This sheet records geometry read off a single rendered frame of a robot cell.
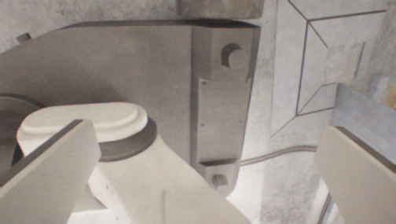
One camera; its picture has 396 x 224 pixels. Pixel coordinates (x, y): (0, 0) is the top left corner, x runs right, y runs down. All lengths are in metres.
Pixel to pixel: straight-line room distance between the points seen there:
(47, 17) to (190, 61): 0.39
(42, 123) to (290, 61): 0.68
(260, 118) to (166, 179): 0.56
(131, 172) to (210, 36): 0.28
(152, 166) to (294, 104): 0.62
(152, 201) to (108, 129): 0.14
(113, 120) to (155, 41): 0.19
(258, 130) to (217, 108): 0.37
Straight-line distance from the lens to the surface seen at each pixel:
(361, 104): 0.87
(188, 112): 0.51
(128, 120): 0.36
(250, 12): 0.46
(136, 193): 0.30
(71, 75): 0.50
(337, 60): 0.89
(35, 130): 0.39
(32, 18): 0.69
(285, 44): 0.73
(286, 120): 0.86
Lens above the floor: 0.61
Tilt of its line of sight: 59 degrees down
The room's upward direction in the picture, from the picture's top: 159 degrees clockwise
